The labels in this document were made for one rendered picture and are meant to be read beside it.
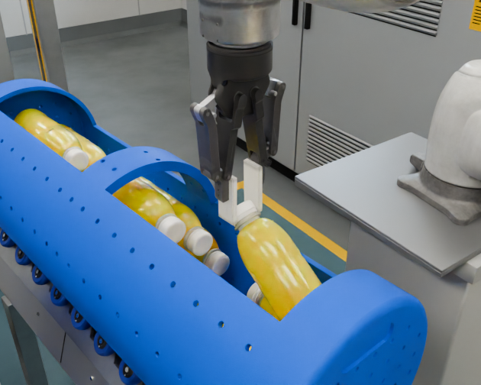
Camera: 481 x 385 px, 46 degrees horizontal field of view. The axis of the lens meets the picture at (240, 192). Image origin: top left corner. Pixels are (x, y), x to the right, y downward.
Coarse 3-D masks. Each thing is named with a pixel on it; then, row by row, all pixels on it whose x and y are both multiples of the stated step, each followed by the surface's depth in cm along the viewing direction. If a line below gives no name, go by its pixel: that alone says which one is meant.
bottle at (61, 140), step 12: (24, 120) 106; (36, 120) 105; (48, 120) 105; (36, 132) 102; (48, 132) 101; (60, 132) 100; (48, 144) 99; (60, 144) 99; (72, 144) 99; (60, 156) 99
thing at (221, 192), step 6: (204, 174) 68; (222, 180) 69; (216, 186) 71; (222, 186) 70; (228, 186) 71; (216, 192) 71; (222, 192) 70; (228, 192) 71; (216, 198) 72; (222, 198) 71; (228, 198) 71
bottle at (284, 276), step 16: (240, 224) 73; (256, 224) 72; (272, 224) 73; (240, 240) 72; (256, 240) 71; (272, 240) 71; (288, 240) 72; (240, 256) 73; (256, 256) 71; (272, 256) 70; (288, 256) 70; (256, 272) 71; (272, 272) 70; (288, 272) 70; (304, 272) 70; (272, 288) 70; (288, 288) 69; (304, 288) 69; (272, 304) 71; (288, 304) 69
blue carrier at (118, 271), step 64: (0, 128) 97; (0, 192) 92; (64, 192) 81; (192, 192) 97; (64, 256) 78; (128, 256) 70; (192, 256) 65; (128, 320) 68; (192, 320) 61; (256, 320) 57; (320, 320) 55; (384, 320) 57; (192, 384) 60; (256, 384) 54; (320, 384) 53; (384, 384) 65
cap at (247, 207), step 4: (248, 200) 74; (240, 204) 73; (244, 204) 74; (248, 204) 74; (252, 204) 74; (240, 208) 73; (244, 208) 73; (248, 208) 74; (252, 208) 74; (240, 212) 73; (244, 212) 73; (248, 212) 73; (240, 216) 73; (244, 216) 73
